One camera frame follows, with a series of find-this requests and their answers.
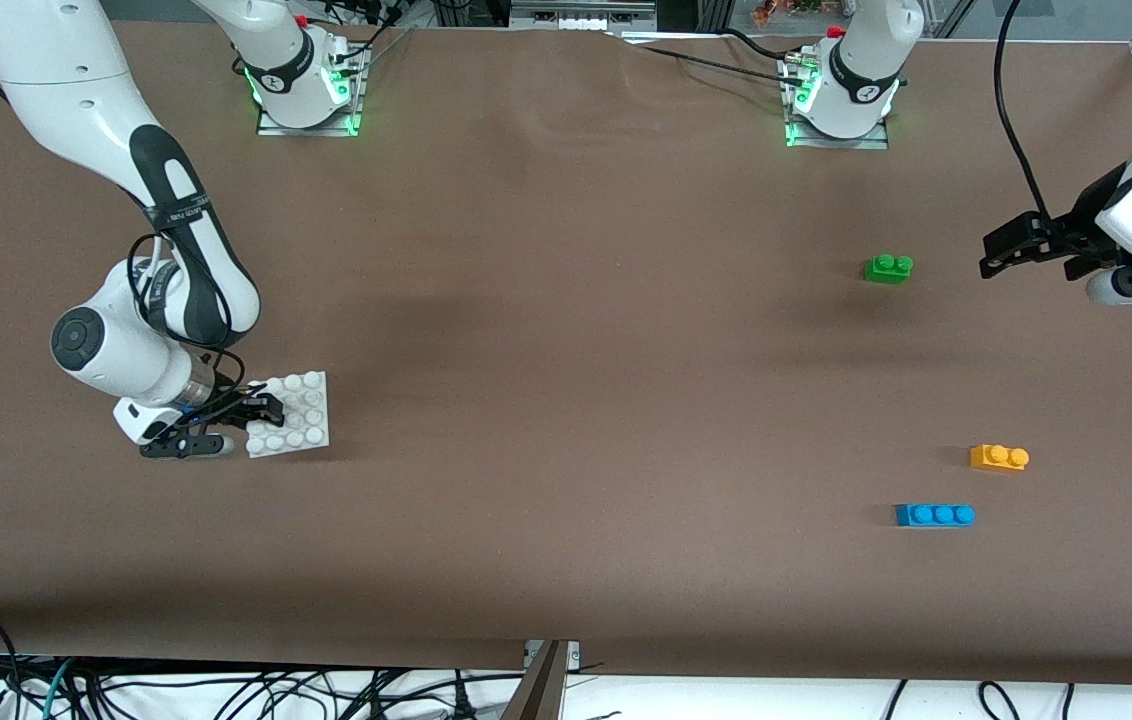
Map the white studded base plate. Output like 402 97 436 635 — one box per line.
245 371 331 459

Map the yellow two-stud block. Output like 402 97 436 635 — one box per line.
969 444 1030 473

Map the green two-stud block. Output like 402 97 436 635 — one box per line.
863 254 915 286

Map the blue three-stud block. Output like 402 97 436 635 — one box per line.
894 503 977 528

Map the colourful background clutter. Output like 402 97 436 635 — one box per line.
751 0 857 26

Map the dark diagonal strut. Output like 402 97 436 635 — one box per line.
499 640 569 720

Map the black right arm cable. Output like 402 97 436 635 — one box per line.
126 232 249 406

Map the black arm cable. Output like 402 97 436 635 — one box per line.
993 0 1057 226
126 232 249 406

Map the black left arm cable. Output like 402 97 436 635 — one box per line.
993 0 1057 226

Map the black cable tangle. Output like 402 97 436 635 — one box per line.
21 660 527 720

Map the teal cable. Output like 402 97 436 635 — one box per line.
39 657 77 720

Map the small metal bracket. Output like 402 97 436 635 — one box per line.
523 640 582 669

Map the aluminium frame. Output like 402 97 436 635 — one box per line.
509 0 659 31

